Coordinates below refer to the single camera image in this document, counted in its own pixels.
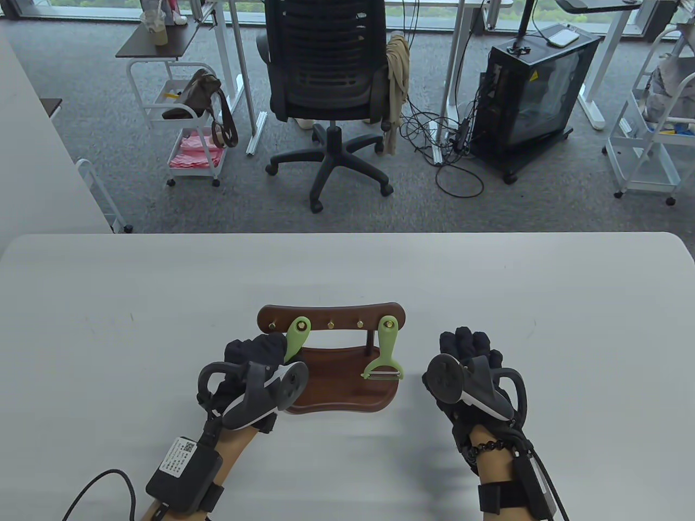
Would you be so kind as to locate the person's right hand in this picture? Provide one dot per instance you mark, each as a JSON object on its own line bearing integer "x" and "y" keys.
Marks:
{"x": 469, "y": 342}

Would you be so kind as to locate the person's left hand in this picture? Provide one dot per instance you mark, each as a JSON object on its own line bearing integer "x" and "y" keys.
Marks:
{"x": 260, "y": 350}

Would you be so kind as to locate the green vegetable scraper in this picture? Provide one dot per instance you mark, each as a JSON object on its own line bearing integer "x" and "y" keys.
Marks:
{"x": 297, "y": 334}
{"x": 388, "y": 347}

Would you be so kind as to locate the dark wooden key rack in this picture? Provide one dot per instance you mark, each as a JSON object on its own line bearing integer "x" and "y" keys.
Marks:
{"x": 336, "y": 380}

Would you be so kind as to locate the person's right forearm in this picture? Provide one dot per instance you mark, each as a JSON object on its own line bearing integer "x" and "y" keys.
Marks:
{"x": 488, "y": 471}

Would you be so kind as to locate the grey hand controller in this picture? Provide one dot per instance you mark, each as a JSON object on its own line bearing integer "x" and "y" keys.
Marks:
{"x": 445, "y": 380}
{"x": 290, "y": 385}

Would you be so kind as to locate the black sensor box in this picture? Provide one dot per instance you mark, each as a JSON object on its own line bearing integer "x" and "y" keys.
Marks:
{"x": 535, "y": 488}
{"x": 184, "y": 477}

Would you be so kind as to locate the white rolling cart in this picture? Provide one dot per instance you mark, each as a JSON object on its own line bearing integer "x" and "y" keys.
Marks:
{"x": 195, "y": 173}
{"x": 651, "y": 187}

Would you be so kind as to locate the pink plastic bag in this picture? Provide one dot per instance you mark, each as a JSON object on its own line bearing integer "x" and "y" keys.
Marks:
{"x": 195, "y": 152}

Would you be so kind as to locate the black computer case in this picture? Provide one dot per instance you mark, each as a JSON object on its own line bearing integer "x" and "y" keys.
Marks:
{"x": 532, "y": 97}

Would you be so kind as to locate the brown handbag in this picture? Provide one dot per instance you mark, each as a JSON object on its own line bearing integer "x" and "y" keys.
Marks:
{"x": 198, "y": 89}

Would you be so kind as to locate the beige cloth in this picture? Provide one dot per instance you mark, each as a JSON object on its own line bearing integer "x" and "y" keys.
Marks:
{"x": 396, "y": 70}

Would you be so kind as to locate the black office chair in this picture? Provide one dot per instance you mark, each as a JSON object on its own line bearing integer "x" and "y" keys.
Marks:
{"x": 326, "y": 65}

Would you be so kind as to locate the white desk with dark top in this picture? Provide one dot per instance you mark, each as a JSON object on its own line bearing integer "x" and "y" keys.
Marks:
{"x": 602, "y": 65}

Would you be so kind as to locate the flat white device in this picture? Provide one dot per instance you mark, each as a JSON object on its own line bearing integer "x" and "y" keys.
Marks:
{"x": 562, "y": 37}

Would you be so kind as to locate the black monitor stand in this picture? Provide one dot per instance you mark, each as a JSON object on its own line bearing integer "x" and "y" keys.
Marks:
{"x": 524, "y": 27}

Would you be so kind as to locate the small dark side table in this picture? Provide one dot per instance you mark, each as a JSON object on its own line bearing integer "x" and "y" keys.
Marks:
{"x": 179, "y": 40}

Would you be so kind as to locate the dark shelf board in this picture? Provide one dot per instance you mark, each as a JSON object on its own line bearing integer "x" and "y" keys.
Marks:
{"x": 51, "y": 106}

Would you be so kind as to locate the grey bag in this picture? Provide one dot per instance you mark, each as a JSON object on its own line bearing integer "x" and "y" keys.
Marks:
{"x": 668, "y": 87}

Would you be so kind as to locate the clear plastic drink cup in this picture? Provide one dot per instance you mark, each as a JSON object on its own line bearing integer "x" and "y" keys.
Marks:
{"x": 157, "y": 33}

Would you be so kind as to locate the white metal frame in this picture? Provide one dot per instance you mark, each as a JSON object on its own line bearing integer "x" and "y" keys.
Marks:
{"x": 100, "y": 198}

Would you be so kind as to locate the white desk frame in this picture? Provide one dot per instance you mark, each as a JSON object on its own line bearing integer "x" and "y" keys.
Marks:
{"x": 239, "y": 70}
{"x": 455, "y": 65}

